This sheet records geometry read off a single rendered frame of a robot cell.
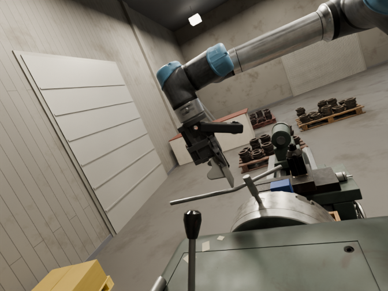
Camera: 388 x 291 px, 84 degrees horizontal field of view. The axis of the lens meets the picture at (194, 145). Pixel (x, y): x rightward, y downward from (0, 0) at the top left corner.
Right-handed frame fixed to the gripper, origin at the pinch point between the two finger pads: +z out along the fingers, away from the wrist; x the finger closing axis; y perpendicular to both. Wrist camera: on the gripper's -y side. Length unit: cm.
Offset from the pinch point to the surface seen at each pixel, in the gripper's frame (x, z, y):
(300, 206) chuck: 4.7, 13.5, -12.5
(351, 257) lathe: 28.3, 9.9, -12.2
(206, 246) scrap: 14.8, 7.0, 11.9
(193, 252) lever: 28.1, -1.2, 9.8
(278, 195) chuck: -0.3, 10.8, -9.0
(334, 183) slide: -42, 39, -39
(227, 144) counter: -549, 100, 2
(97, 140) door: -331, -64, 215
